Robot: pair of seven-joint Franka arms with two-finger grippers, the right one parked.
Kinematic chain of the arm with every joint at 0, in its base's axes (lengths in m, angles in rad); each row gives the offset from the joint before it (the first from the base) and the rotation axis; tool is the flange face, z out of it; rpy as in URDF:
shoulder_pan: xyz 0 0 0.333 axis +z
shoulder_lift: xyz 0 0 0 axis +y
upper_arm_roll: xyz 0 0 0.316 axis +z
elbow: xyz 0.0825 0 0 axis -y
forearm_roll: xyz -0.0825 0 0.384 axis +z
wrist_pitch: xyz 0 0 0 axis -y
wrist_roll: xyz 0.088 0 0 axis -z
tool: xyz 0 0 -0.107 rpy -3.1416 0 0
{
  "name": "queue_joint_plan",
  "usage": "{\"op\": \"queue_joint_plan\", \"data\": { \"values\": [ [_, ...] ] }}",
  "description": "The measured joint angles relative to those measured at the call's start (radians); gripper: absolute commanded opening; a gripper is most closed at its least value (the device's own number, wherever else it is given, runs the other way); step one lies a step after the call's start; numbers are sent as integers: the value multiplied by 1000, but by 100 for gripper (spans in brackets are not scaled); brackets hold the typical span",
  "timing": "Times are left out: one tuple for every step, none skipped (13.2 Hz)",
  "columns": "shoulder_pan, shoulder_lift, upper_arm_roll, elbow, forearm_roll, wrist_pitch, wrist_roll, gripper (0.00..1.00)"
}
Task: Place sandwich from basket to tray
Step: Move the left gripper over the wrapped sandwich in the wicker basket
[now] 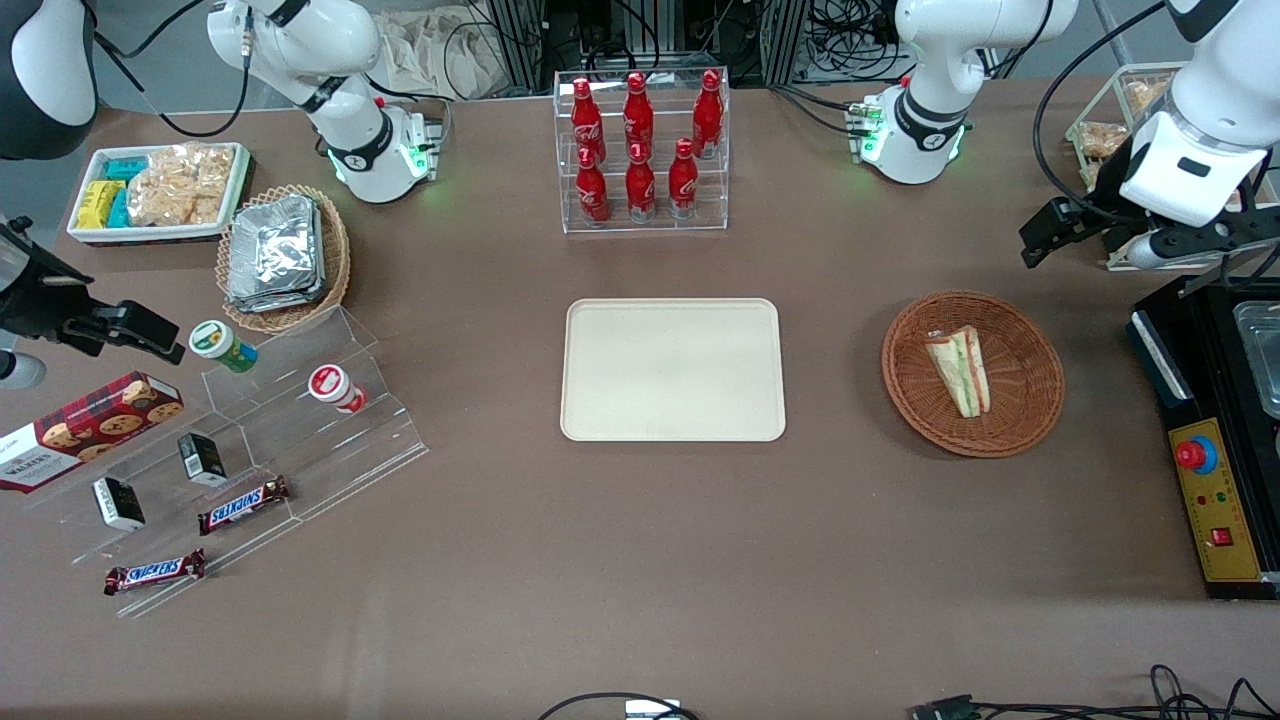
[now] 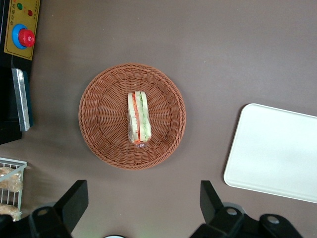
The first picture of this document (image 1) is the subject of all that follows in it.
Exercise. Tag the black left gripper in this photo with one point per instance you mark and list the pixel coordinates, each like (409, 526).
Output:
(1103, 205)

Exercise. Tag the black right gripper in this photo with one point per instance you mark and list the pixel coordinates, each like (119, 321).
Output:
(32, 292)

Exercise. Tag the triangle sandwich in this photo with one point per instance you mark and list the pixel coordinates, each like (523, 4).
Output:
(962, 372)

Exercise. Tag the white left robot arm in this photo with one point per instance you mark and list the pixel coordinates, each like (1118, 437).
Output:
(930, 110)

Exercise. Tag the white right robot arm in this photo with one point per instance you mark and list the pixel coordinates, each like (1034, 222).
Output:
(355, 135)

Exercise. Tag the white rectangular snack tray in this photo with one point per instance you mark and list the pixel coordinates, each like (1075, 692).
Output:
(85, 232)

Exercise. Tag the round brown wicker basket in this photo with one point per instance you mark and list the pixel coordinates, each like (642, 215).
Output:
(1025, 400)

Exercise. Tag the oval light wicker basket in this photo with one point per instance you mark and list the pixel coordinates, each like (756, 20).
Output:
(335, 250)

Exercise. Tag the beige plastic tray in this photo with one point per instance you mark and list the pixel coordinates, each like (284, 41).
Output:
(672, 370)

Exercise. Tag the clear bag of snacks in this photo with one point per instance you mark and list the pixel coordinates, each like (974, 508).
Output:
(1103, 140)
(1145, 97)
(1093, 175)

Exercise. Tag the red tartan cookie box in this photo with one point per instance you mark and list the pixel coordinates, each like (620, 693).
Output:
(90, 425)

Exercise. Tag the green lidded snack cup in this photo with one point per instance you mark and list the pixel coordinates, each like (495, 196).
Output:
(220, 343)

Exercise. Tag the teal snack pack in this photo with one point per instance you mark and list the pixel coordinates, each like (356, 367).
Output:
(119, 210)
(125, 168)

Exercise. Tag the yellow snack pack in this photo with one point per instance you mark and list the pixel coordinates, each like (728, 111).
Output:
(98, 203)

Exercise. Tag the small black box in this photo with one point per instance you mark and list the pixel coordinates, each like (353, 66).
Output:
(203, 458)
(118, 502)

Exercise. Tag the clear bag of crackers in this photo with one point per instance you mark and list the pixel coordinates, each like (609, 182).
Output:
(180, 185)

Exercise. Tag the silver foil pack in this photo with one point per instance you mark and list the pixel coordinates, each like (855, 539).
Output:
(275, 245)
(275, 300)

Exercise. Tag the brown snickers bar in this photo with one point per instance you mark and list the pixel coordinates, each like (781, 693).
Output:
(243, 504)
(153, 572)

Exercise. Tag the black appliance with yellow panel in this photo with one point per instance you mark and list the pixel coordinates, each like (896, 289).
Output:
(1190, 400)

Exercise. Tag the red lidded snack cup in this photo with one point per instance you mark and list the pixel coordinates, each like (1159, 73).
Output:
(333, 386)

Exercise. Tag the clear acrylic stepped display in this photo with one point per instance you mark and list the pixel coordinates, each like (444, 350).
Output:
(320, 440)

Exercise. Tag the steel pan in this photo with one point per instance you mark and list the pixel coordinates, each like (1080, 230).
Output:
(1262, 350)

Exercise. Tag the red emergency stop button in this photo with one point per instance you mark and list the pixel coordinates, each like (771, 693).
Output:
(1194, 454)

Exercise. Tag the red cola bottle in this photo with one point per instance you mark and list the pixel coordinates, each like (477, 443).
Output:
(638, 118)
(708, 115)
(683, 183)
(640, 187)
(592, 190)
(587, 125)

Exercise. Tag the clear acrylic bottle rack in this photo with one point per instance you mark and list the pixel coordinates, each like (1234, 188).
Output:
(645, 225)

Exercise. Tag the beige cloth bag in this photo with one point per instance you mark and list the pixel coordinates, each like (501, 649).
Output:
(440, 50)

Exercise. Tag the small white device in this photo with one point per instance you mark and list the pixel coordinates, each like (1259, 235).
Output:
(652, 710)

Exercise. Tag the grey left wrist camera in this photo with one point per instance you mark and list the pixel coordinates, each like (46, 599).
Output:
(1160, 252)

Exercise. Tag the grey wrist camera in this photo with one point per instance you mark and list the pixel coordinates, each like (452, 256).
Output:
(1160, 252)
(18, 370)

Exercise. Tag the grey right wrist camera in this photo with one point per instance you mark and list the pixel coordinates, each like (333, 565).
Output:
(18, 370)

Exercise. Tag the aluminium frame post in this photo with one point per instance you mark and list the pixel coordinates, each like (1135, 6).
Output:
(515, 40)
(785, 40)

